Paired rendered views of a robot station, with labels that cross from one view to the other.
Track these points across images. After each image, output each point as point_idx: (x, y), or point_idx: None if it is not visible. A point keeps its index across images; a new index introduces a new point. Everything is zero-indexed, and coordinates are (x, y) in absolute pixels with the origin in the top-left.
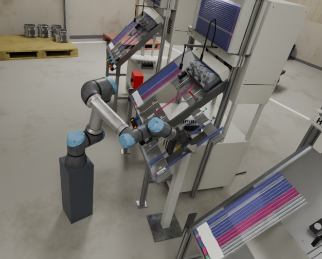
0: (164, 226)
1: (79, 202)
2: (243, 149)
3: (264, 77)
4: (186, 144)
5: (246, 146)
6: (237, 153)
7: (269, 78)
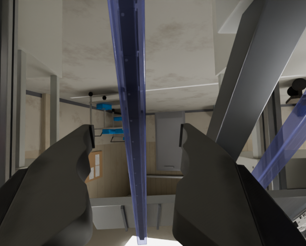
0: None
1: None
2: (216, 55)
3: None
4: (184, 165)
5: (216, 64)
6: (220, 42)
7: None
